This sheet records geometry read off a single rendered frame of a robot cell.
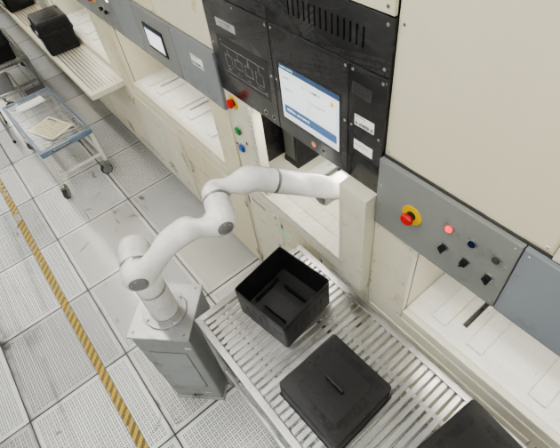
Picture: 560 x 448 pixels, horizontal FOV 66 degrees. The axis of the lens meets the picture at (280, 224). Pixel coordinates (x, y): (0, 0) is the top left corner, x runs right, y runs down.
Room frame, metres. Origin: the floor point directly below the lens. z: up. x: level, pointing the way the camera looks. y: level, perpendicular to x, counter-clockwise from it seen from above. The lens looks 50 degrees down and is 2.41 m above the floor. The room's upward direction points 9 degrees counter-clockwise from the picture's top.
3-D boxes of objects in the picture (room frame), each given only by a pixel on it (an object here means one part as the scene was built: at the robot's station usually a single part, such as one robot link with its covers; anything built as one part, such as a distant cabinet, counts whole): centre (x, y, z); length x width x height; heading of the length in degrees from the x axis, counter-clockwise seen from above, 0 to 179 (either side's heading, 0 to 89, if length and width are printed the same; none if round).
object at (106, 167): (3.18, 1.74, 0.24); 0.97 x 0.52 x 0.48; 34
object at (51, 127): (3.01, 1.67, 0.47); 0.31 x 0.23 x 0.02; 53
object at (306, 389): (0.53, -0.10, 0.83); 0.29 x 0.29 x 0.13; 34
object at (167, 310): (1.01, 0.56, 0.85); 0.19 x 0.19 x 0.18
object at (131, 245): (1.04, 0.57, 1.07); 0.19 x 0.12 x 0.24; 11
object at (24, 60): (4.61, 2.62, 0.24); 0.94 x 0.53 x 0.48; 31
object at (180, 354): (1.01, 0.56, 0.38); 0.28 x 0.28 x 0.76; 77
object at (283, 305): (0.93, 0.03, 0.85); 0.28 x 0.28 x 0.17; 40
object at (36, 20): (3.63, 1.54, 0.93); 0.30 x 0.28 x 0.26; 29
